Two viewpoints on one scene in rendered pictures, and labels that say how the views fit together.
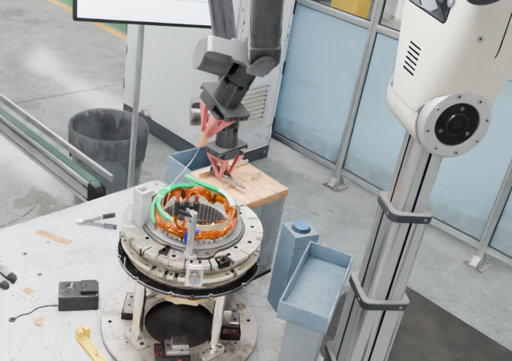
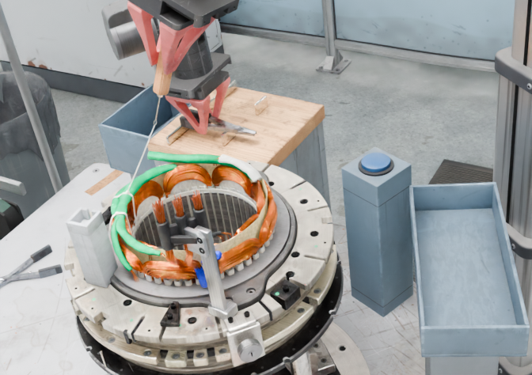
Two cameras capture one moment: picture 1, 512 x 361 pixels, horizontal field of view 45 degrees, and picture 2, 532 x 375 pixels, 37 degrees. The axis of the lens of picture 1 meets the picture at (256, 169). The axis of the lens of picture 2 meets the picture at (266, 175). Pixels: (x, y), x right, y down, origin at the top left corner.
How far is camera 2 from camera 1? 51 cm
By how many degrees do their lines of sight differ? 9
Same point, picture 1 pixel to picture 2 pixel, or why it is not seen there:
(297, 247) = (383, 200)
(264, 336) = (378, 364)
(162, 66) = not seen: outside the picture
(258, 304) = (343, 309)
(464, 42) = not seen: outside the picture
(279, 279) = (366, 261)
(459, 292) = not seen: outside the picture
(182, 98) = (78, 23)
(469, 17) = not seen: outside the picture
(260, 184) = (275, 115)
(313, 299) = (467, 292)
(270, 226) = (313, 178)
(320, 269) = (446, 228)
